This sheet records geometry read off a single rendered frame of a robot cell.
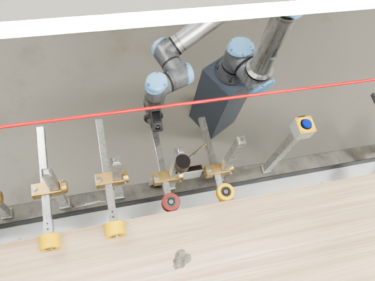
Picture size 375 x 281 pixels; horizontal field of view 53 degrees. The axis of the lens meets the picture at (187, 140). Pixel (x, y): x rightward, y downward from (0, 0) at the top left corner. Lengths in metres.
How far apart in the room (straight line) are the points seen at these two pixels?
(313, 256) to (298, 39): 2.25
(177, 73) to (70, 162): 1.33
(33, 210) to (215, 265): 0.86
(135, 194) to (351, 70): 2.36
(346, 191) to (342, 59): 1.90
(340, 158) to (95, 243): 1.36
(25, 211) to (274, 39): 1.38
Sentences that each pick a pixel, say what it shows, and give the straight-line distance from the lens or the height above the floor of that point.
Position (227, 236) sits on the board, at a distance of 1.67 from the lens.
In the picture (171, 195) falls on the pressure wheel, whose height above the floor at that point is 0.91.
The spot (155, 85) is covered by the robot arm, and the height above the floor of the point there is 1.19.
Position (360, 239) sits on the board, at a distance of 1.90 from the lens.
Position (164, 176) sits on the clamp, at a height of 0.87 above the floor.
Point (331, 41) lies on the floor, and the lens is 3.72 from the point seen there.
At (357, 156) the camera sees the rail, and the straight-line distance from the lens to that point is 2.30.
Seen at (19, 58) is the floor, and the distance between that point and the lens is 3.20.
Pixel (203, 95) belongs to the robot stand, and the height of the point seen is 0.39.
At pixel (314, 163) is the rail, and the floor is 0.70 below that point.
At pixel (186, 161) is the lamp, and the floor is 1.15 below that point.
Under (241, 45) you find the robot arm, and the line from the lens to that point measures 2.18.
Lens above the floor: 2.49
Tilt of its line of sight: 64 degrees down
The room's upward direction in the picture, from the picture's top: 18 degrees clockwise
